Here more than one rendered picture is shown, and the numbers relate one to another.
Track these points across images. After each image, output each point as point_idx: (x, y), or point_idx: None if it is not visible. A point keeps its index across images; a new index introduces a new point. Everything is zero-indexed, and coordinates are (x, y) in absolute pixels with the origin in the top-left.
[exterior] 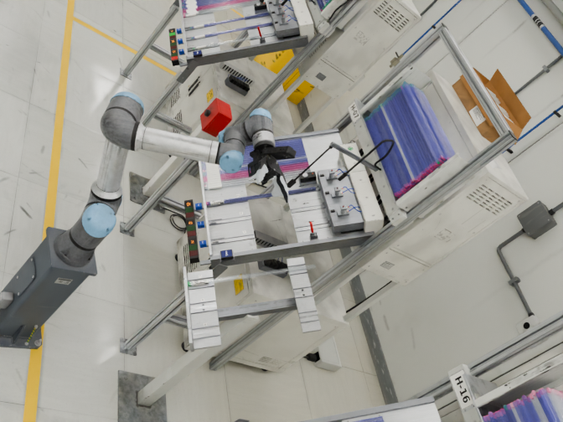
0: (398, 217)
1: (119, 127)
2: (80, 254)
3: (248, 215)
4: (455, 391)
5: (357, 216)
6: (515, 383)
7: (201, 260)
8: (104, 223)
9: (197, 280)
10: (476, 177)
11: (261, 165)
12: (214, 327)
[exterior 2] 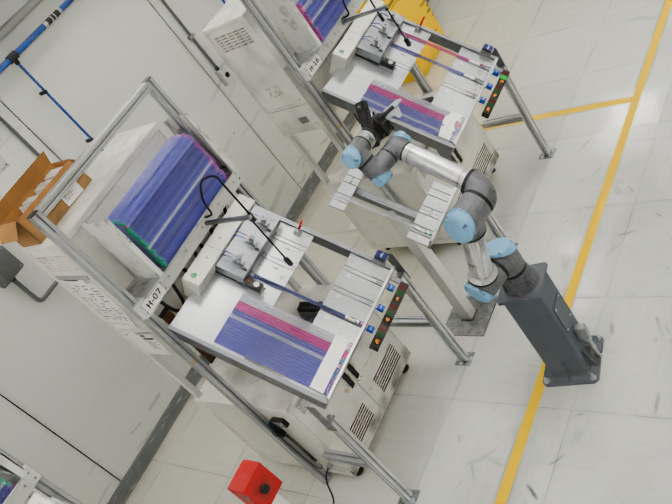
0: (237, 172)
1: (485, 176)
2: None
3: (333, 289)
4: (316, 69)
5: (254, 213)
6: (304, 19)
7: (398, 282)
8: (498, 240)
9: (423, 234)
10: (163, 133)
11: (389, 107)
12: (431, 194)
